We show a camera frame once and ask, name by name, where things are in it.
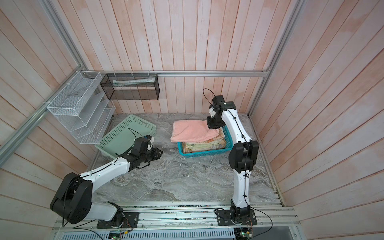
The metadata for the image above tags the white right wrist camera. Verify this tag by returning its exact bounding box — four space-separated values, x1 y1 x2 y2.
209 108 216 118

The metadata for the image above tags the aluminium mounting rail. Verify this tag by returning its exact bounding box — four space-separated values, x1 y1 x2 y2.
48 202 306 240

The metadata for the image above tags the pink orange patterned towel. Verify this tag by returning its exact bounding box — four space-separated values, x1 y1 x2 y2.
200 128 225 144

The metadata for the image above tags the white wire mesh shelf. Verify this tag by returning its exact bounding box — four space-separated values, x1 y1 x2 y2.
48 71 116 145

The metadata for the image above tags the green yellow striped towel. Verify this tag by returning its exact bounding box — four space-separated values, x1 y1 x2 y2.
182 140 227 154

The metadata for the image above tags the black mesh wall basket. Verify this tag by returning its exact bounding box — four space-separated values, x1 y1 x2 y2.
101 73 160 101

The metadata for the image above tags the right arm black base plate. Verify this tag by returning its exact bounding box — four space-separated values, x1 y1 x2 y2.
214 208 258 226

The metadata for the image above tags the light green plastic basket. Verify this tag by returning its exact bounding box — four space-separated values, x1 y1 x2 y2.
96 115 156 159

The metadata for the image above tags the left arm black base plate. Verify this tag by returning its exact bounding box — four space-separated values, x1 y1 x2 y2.
97 212 140 229

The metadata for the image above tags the plain pink towel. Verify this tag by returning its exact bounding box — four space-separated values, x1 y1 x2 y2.
171 120 220 143

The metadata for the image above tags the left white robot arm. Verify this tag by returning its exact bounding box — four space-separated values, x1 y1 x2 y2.
50 135 163 228

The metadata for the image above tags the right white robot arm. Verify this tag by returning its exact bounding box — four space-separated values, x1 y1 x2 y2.
207 95 259 210

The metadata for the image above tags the teal plastic basket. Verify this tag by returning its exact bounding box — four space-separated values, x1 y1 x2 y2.
178 126 233 158

